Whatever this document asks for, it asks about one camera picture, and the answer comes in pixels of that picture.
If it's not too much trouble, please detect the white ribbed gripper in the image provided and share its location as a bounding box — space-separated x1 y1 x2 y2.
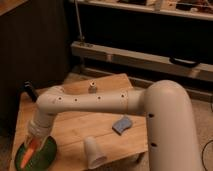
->
21 119 52 165

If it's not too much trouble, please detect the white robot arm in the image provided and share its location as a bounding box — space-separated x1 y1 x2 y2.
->
21 80 203 171

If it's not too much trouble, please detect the green ceramic bowl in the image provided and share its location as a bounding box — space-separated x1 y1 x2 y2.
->
14 136 57 171

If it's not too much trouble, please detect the black cylindrical object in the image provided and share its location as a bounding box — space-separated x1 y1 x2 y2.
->
24 81 38 102

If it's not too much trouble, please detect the white plastic cup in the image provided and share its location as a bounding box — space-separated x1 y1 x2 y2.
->
83 136 107 169

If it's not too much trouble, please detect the small white bottle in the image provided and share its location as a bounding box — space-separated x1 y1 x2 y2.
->
88 82 97 93

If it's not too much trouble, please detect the wooden table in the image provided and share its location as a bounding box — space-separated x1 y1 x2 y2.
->
9 74 148 171

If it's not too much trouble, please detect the blue sponge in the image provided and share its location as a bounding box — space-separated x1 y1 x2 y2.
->
112 115 133 135

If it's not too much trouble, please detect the grey metal shelf rack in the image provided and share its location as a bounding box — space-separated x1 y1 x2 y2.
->
67 0 213 102

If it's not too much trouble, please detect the metal vertical pole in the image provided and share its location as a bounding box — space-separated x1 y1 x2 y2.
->
74 0 85 45

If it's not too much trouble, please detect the black handle on rack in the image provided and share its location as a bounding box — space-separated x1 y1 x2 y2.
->
169 57 200 68

